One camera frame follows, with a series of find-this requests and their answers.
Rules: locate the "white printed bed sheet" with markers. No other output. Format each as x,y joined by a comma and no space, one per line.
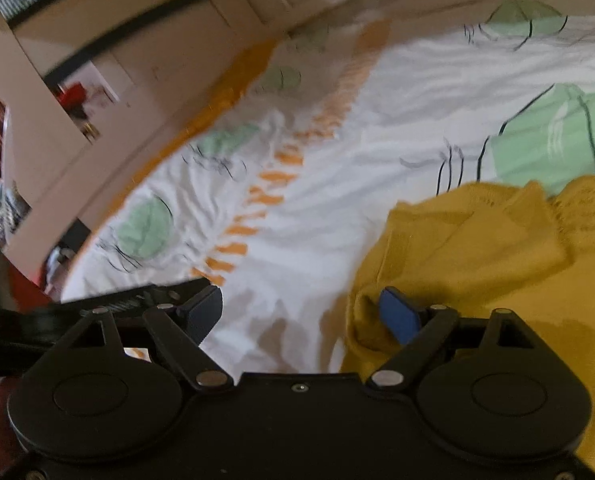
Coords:
357,150

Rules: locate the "small red object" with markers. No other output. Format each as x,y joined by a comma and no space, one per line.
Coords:
72,95

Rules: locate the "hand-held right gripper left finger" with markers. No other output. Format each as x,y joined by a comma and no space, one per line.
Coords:
203,312

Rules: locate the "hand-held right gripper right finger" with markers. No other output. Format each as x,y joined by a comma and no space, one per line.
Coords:
400,316

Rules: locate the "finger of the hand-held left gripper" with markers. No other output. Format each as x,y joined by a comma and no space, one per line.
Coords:
127,297

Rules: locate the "black bar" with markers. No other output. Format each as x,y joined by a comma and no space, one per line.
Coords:
127,30

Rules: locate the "mustard yellow knitted garment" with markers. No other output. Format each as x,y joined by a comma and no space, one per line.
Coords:
477,260

